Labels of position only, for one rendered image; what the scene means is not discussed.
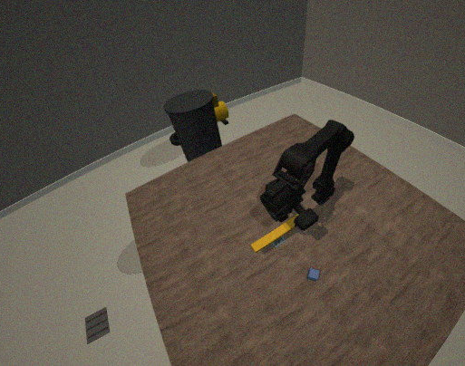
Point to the small blue cube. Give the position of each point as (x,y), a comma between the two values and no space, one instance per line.
(313,274)

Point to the yellow bar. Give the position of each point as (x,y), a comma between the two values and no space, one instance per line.
(274,235)

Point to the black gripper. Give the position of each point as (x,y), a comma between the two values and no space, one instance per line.
(305,218)

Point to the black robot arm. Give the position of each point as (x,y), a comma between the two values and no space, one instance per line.
(299,160)

